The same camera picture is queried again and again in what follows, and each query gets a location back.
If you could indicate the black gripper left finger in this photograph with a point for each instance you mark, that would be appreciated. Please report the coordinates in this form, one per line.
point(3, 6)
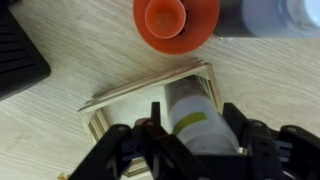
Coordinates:
point(160, 146)

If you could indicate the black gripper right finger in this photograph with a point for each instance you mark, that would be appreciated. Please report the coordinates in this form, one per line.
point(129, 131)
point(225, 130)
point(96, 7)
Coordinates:
point(263, 143)

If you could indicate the translucent bottle with yellow band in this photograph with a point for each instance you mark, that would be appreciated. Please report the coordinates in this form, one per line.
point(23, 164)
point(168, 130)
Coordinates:
point(196, 110)

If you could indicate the wooden stick basket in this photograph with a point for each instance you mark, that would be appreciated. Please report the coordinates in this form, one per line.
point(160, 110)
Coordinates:
point(143, 85)

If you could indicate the pale blue bottle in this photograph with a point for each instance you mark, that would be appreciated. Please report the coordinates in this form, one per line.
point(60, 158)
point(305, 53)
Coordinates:
point(273, 16)

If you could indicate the black ribbed box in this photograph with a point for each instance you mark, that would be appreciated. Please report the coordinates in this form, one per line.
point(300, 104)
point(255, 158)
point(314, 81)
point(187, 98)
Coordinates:
point(16, 60)

